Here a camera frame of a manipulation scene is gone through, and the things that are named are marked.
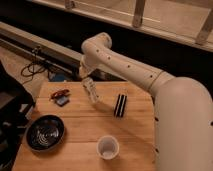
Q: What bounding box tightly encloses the white plastic bottle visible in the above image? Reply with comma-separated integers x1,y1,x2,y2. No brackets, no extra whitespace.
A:
82,77,98,103

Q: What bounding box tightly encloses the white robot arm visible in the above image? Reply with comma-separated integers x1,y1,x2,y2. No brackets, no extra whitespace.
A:
79,32,213,171

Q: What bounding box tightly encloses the blue object under table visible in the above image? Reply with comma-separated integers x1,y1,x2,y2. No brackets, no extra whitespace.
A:
49,74,67,82

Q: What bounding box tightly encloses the black white striped block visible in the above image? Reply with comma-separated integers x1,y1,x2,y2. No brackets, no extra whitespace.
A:
114,94,127,117

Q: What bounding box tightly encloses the black bowl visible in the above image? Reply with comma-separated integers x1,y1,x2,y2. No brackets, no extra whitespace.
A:
26,115,65,151

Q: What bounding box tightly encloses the black chair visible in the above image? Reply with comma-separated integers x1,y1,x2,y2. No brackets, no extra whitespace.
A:
0,61,35,171

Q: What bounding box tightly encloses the translucent plastic cup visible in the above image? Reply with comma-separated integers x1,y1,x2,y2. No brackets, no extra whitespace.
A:
96,135,120,160

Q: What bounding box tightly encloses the black cable on floor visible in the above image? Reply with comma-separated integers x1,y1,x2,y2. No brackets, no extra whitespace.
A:
20,46,51,80

